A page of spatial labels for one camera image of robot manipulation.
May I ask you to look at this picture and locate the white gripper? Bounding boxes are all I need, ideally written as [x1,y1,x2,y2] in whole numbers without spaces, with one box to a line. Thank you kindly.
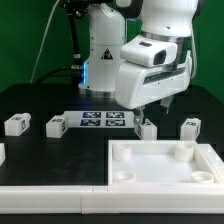
[115,55,192,125]

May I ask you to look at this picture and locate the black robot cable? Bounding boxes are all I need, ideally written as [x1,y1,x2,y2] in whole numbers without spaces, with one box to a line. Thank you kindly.
[34,4,88,84]

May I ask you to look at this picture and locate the white marker sheet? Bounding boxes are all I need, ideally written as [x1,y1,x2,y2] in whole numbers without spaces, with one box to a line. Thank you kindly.
[64,111,141,128]

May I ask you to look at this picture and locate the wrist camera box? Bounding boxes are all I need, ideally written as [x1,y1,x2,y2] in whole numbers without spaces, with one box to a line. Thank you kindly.
[120,35,178,67]

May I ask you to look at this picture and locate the white front fence bar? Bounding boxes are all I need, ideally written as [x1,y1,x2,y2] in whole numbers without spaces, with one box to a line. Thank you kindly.
[0,184,224,214]

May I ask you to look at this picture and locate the white square tabletop tray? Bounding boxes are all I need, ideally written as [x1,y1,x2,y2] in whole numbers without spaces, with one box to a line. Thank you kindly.
[108,140,222,185]

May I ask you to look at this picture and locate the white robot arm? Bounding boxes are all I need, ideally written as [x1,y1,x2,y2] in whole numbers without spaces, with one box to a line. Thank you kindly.
[59,0,204,124]

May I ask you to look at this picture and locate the white fence piece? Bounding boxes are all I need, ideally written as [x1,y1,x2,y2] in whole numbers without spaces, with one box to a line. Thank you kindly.
[200,144,224,184]
[0,143,6,166]

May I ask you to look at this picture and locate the white thin cable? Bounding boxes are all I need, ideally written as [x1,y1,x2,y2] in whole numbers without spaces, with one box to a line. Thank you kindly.
[29,0,62,84]

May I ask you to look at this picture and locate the white right fence piece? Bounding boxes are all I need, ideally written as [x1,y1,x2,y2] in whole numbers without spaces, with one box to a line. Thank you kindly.
[200,144,224,184]

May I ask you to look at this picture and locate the white left fence piece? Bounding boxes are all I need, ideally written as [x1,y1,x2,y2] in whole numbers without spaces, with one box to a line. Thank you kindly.
[0,143,6,166]

